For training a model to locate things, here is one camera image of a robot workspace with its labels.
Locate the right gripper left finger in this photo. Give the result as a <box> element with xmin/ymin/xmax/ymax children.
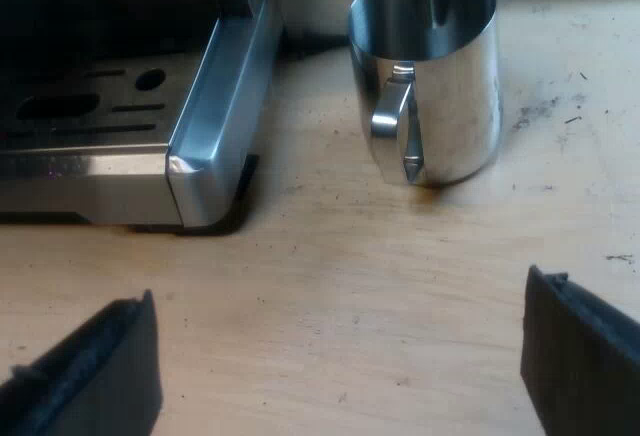
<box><xmin>0</xmin><ymin>289</ymin><xmax>164</xmax><ymax>436</ymax></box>

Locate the steel milk jug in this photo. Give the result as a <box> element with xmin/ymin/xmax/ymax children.
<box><xmin>348</xmin><ymin>0</ymin><xmax>503</xmax><ymax>188</ymax></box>

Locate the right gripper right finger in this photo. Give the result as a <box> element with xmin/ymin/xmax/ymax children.
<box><xmin>519</xmin><ymin>264</ymin><xmax>640</xmax><ymax>436</ymax></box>

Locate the steel espresso machine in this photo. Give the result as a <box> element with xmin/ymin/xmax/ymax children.
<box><xmin>0</xmin><ymin>0</ymin><xmax>285</xmax><ymax>231</ymax></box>

